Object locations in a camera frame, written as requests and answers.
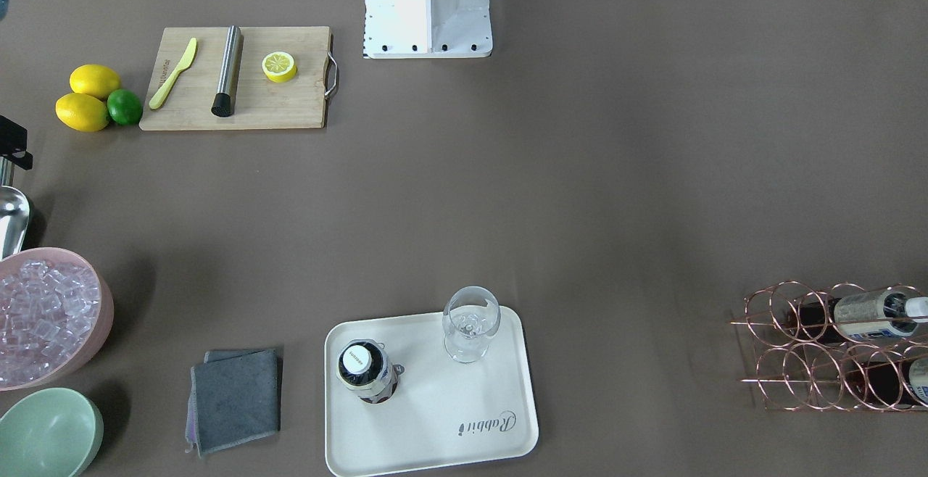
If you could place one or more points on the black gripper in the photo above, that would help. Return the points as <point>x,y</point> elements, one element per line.
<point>11,135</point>

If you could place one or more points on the tea bottle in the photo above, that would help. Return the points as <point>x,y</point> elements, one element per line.
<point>901,383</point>
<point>879,314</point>
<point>365,368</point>

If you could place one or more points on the copper wire bottle basket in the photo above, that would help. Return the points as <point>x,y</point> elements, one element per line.
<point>786,373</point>

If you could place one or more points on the metal ice scoop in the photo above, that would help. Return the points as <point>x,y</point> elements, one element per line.
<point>16,213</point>

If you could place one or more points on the yellow lemon front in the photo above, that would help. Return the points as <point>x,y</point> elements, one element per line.
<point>82,112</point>

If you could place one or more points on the yellow lemon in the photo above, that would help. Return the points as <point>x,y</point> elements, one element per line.
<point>96,80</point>
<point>82,112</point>

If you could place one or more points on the yellow lemon back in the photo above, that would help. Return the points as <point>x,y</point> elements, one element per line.
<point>96,80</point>

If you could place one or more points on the green lime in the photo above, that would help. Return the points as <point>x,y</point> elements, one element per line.
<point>124,107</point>

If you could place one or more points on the yellow plastic knife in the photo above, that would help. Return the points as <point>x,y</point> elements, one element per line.
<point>183,64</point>

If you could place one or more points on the pile of clear ice cubes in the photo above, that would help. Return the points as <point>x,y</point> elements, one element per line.
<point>48,311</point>

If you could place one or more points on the pink bowl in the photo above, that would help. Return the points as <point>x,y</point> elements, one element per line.
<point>103,323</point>

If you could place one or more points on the steel muddler black tip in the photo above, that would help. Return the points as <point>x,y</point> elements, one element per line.
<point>223,104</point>

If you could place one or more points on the half lemon slice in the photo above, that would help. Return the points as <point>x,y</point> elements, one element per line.
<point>279,66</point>

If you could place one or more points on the mint green bowl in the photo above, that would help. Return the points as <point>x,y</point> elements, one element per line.
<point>53,432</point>

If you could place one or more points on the grey folded cloth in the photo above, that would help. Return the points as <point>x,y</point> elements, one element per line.
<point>234,398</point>

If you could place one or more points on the wine glass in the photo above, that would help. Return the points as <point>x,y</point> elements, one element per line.
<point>471,320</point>

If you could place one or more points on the cream serving tray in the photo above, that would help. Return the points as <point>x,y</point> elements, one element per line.
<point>443,413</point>

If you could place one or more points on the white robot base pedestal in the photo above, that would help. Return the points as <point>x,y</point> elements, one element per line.
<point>427,29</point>

